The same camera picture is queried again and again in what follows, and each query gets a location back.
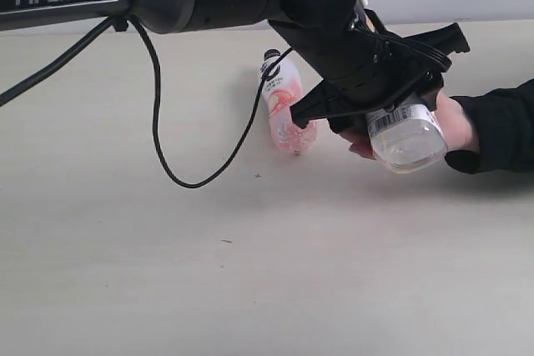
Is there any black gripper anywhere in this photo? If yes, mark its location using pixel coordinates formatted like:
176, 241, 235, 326
270, 10, 471, 137

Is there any square bottle butterfly label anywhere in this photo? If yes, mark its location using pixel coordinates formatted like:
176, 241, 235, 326
366, 95, 448, 174

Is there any pink peach drink bottle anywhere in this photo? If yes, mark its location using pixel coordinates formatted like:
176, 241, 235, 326
259, 48, 317, 155

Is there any black sleeved forearm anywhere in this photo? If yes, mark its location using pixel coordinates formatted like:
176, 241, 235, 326
445, 79, 533, 174

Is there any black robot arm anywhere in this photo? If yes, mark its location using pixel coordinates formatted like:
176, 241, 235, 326
1, 0, 470, 132

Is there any person's open bare hand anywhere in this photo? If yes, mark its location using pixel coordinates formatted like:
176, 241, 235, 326
340, 92, 480, 160

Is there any black cable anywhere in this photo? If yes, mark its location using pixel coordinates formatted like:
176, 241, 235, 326
0, 13, 453, 189

